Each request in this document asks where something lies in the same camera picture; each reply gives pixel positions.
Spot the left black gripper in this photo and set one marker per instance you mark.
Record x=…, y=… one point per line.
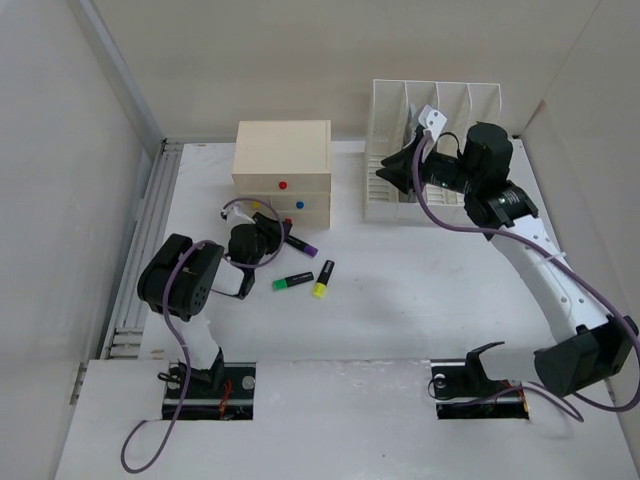
x=273, y=230

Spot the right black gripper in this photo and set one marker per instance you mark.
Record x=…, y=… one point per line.
x=398, y=171

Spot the drawer with blue knob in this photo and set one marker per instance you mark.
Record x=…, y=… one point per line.
x=300, y=202

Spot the purple cap black marker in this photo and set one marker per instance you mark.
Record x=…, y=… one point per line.
x=301, y=246

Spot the drawer with yellow knob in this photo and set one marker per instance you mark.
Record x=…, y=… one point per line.
x=259, y=202

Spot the grey black booklet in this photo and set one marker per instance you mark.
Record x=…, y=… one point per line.
x=412, y=120

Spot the green cap black marker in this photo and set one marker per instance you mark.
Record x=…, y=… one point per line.
x=293, y=280

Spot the yellow cap black marker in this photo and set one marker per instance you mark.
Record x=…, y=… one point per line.
x=320, y=286

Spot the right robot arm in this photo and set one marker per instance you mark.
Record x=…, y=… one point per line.
x=592, y=340

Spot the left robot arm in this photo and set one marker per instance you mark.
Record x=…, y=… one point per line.
x=182, y=274

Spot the white plastic file organizer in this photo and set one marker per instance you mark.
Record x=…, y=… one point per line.
x=464, y=105

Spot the cream wooden drawer cabinet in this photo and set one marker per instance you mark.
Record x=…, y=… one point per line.
x=283, y=147

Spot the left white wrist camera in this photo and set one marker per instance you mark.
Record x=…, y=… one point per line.
x=235, y=216

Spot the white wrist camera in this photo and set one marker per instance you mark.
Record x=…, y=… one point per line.
x=235, y=216
x=431, y=122

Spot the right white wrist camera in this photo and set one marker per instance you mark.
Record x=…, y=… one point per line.
x=431, y=122

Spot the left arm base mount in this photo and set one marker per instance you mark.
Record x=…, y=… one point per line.
x=232, y=400

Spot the aluminium frame rail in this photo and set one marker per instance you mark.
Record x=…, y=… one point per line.
x=158, y=172

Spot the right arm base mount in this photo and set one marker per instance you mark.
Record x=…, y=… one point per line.
x=463, y=391

